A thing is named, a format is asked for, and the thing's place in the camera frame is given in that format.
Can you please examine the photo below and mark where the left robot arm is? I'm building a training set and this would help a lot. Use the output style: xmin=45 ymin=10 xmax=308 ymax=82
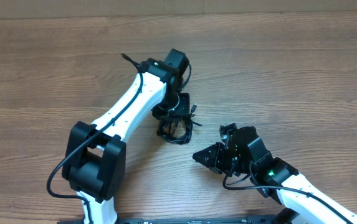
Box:
xmin=57 ymin=49 xmax=196 ymax=223

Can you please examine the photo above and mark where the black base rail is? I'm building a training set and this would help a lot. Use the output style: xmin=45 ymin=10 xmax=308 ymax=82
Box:
xmin=116 ymin=215 xmax=278 ymax=224

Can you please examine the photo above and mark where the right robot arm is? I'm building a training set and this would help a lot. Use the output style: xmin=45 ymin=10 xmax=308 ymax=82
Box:
xmin=193 ymin=123 xmax=357 ymax=223

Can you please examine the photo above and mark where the black usb cable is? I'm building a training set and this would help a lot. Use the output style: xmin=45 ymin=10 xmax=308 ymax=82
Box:
xmin=156 ymin=103 xmax=203 ymax=146

